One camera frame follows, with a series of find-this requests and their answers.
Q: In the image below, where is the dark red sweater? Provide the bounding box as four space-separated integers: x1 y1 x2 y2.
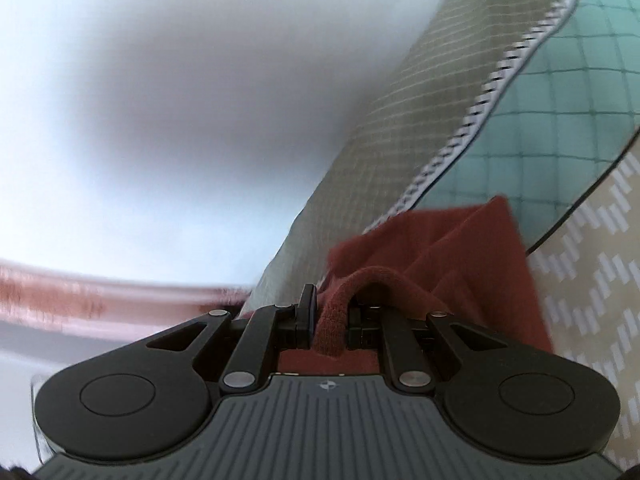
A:
277 195 556 376

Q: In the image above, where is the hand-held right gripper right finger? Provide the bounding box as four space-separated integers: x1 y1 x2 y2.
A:
349 304 509 392

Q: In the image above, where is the patterned quilted bedspread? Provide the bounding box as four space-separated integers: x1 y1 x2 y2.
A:
242 0 640 466

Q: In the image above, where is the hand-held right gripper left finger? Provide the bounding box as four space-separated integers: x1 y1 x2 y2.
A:
142 284 319 392

